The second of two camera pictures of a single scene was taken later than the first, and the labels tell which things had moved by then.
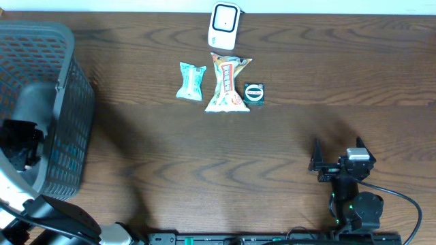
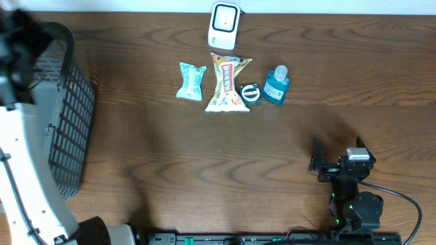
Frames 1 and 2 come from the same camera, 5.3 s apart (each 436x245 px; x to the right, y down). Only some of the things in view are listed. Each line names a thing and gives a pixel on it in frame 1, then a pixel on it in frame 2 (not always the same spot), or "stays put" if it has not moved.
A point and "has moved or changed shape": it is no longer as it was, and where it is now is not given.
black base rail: [274, 239] stays put
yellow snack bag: [226, 98] stays put
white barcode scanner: [223, 25] stays put
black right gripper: [330, 170] stays put
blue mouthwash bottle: [67, 154] -> [276, 86]
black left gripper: [28, 135] -> [21, 26]
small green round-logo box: [254, 94] has moved or changed shape
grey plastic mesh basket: [41, 81] stays put
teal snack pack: [192, 76] stays put
